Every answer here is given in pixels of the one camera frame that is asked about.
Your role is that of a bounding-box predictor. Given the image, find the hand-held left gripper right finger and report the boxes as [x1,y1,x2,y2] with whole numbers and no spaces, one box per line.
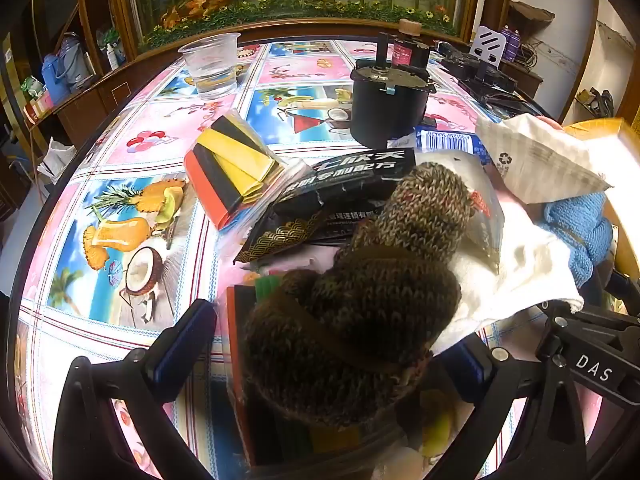
[430,337,586,480]

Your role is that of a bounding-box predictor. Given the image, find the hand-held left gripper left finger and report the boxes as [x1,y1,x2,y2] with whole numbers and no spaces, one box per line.
[52,299,218,480]

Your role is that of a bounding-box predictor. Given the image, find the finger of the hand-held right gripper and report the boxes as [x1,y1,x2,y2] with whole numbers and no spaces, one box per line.
[537,304,640,411]
[602,267,640,311]

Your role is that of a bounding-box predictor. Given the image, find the blue towel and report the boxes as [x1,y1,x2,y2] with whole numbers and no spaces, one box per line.
[542,192,613,288]

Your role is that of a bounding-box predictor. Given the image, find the white cloth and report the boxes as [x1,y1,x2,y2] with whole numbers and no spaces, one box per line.
[435,152,586,356]

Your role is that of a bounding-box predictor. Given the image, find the brown knitted cloth roll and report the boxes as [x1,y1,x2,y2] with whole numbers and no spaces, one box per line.
[242,162,473,428]

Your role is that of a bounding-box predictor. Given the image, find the white packet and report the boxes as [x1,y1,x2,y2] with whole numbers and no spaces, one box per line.
[475,112,616,206]

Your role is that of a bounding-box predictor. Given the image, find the yellow cardboard box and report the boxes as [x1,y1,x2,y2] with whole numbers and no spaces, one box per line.
[562,117,640,281]

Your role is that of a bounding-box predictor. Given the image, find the black snack packet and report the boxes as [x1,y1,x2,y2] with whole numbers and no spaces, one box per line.
[232,147,418,266]

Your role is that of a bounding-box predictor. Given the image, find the blue white plastic bag bundle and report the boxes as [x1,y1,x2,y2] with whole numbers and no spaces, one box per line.
[412,127,496,168]

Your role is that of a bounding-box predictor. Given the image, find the fruit print tablecloth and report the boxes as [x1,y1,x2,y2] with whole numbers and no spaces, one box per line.
[12,35,606,480]

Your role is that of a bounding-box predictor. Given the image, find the black device with phone stand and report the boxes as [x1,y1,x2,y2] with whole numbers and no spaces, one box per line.
[440,42,518,101]

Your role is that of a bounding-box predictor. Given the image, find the clear plastic cup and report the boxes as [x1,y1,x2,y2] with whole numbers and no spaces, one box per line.
[178,32,242,101]

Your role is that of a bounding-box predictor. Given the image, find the black cylindrical motor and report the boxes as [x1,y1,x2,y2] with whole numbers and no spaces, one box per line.
[349,31,437,147]

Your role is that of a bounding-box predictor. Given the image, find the purple phone stand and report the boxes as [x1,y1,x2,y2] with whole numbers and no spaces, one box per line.
[469,25,510,68]

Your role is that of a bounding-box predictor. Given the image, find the blue jug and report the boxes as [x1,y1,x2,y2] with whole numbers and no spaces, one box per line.
[41,55,68,93]

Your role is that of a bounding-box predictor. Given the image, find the grey water jug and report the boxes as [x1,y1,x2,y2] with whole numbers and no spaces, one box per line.
[60,32,93,91]

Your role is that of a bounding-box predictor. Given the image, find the black jar with wooden stopper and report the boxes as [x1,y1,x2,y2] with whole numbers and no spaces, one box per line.
[391,18,432,68]

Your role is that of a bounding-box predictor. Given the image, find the tangled wires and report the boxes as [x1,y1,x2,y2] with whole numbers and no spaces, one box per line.
[520,37,551,68]

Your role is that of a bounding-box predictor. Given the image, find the brown corner wall shelf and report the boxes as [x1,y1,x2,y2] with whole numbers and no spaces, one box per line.
[510,0,556,31]

